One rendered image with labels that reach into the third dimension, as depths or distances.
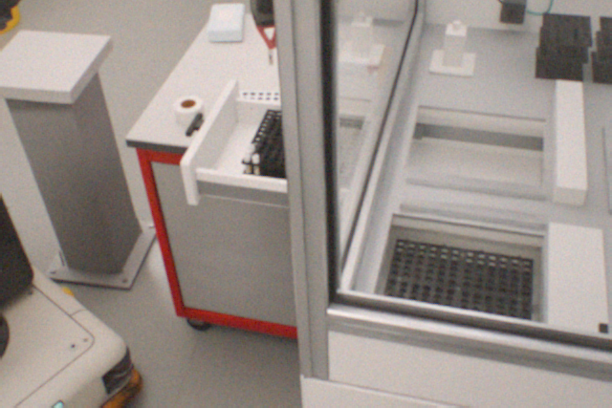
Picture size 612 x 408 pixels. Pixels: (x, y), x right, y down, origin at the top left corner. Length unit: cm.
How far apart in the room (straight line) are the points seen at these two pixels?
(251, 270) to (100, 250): 64
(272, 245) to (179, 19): 216
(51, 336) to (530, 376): 137
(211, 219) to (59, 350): 50
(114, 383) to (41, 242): 82
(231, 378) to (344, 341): 125
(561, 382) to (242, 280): 120
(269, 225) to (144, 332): 68
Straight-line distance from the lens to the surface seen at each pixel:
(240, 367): 218
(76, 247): 245
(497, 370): 92
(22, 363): 199
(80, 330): 200
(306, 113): 69
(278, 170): 142
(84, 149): 214
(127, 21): 388
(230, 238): 187
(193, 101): 176
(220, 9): 213
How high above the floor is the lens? 178
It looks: 41 degrees down
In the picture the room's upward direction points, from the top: 3 degrees counter-clockwise
